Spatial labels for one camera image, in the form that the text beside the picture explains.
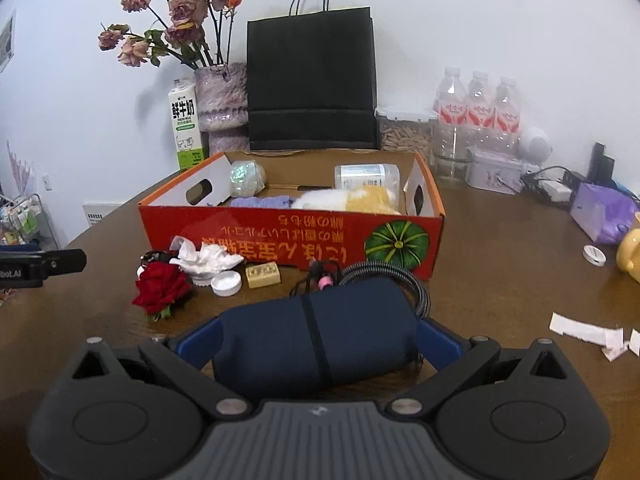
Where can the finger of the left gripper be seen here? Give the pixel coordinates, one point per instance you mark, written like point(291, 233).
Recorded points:
point(63, 262)

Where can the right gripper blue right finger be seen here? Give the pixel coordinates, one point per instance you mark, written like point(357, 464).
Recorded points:
point(458, 363)

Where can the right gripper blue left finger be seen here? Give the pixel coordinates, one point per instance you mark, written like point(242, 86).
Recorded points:
point(179, 361)

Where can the red rose flower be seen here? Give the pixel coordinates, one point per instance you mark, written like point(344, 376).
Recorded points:
point(161, 289)

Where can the white tissue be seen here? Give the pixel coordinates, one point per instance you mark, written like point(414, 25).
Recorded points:
point(201, 265)

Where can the navy blue zip pouch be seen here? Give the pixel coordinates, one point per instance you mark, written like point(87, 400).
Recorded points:
point(305, 345)

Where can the yellow white plush toy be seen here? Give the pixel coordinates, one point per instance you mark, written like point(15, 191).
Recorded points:
point(368, 199)

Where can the purple drawstring pouch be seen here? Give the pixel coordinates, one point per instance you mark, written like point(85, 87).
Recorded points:
point(271, 202)

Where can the white cotton swab jar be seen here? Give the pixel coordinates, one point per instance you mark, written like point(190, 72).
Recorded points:
point(348, 177)

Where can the iridescent white rose ornament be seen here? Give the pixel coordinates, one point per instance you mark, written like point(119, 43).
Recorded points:
point(247, 178)

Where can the white jar lid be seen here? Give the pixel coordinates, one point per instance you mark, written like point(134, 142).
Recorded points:
point(226, 284)

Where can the torn white paper scraps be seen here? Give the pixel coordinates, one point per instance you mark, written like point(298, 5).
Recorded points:
point(612, 341)

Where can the white tape roll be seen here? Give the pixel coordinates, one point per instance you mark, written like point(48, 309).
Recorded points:
point(594, 255)

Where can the red cardboard pumpkin box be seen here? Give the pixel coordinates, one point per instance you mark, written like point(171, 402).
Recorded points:
point(196, 205)

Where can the white floral tin box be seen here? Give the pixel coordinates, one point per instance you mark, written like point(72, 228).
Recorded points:
point(494, 172)

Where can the white power adapter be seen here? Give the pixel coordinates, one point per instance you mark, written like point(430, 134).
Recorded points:
point(556, 191)

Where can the green white milk carton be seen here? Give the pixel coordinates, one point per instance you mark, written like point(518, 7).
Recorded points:
point(189, 143)

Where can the yellow ceramic mug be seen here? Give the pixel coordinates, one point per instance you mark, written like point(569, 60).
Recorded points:
point(628, 251)

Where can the clear drinking glass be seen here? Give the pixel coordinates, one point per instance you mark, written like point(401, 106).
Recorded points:
point(451, 162)

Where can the purple tissue pack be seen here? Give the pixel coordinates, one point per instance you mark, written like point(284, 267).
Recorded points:
point(604, 214)

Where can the white round speaker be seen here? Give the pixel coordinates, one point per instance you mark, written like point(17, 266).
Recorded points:
point(534, 145)

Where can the clear container of pellets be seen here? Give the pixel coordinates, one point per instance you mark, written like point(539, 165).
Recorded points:
point(406, 130)

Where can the purple marbled vase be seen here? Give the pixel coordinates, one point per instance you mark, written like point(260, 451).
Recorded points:
point(223, 107)

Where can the black charger stand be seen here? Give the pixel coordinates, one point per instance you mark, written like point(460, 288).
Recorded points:
point(601, 167)

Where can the water bottle right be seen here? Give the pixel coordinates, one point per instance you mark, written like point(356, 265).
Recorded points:
point(507, 118)

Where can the water bottle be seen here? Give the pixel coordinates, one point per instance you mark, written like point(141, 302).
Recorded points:
point(480, 113)
point(507, 118)
point(451, 110)

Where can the water bottle middle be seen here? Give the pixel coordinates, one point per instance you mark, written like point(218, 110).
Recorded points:
point(480, 113)

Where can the water bottle left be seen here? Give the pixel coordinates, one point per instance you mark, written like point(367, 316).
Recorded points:
point(451, 110)

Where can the dried pink rose bouquet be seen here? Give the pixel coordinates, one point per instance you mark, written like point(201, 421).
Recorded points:
point(197, 33)

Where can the black paper shopping bag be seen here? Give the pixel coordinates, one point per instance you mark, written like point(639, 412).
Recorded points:
point(311, 80)

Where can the wire storage rack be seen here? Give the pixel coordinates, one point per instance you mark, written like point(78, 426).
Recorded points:
point(25, 221)

